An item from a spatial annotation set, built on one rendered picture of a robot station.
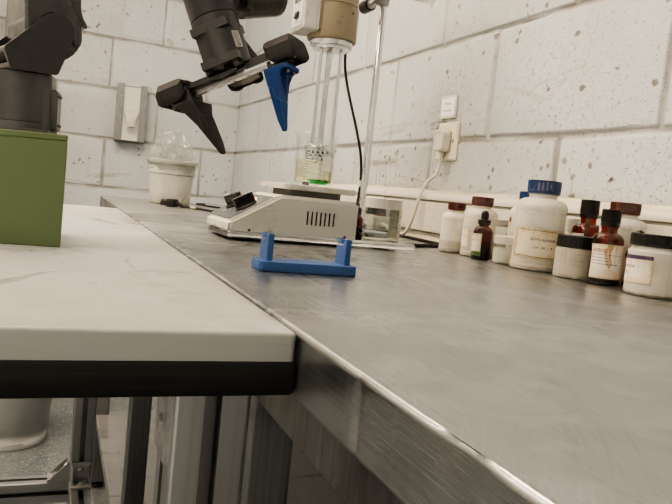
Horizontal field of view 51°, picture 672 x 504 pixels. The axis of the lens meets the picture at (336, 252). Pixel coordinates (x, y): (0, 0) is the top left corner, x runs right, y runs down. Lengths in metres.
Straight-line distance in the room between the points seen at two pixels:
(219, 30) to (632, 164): 0.65
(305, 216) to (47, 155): 0.43
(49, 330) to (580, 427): 0.25
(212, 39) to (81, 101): 2.58
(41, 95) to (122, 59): 2.67
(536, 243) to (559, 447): 0.77
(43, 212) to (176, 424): 0.37
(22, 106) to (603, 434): 0.65
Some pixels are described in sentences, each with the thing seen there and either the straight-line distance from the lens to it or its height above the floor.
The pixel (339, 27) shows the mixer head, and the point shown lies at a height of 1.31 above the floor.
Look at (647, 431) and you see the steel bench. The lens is 0.31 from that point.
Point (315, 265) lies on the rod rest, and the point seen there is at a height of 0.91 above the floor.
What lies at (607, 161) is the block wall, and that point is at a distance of 1.21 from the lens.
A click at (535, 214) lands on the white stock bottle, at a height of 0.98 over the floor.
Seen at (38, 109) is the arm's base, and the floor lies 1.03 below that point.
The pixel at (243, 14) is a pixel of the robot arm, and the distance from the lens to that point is 0.93.
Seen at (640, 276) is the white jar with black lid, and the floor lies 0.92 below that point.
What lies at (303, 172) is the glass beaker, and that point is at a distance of 1.07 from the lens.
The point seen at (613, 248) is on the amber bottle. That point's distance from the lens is 0.95.
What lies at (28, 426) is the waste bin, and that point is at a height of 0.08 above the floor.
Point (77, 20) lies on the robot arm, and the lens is 0.81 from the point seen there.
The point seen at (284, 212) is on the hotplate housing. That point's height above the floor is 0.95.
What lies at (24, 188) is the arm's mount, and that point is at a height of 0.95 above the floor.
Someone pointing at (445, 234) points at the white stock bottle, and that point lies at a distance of 1.21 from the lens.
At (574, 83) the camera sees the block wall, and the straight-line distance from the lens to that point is 1.30.
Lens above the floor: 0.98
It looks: 5 degrees down
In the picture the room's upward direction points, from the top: 6 degrees clockwise
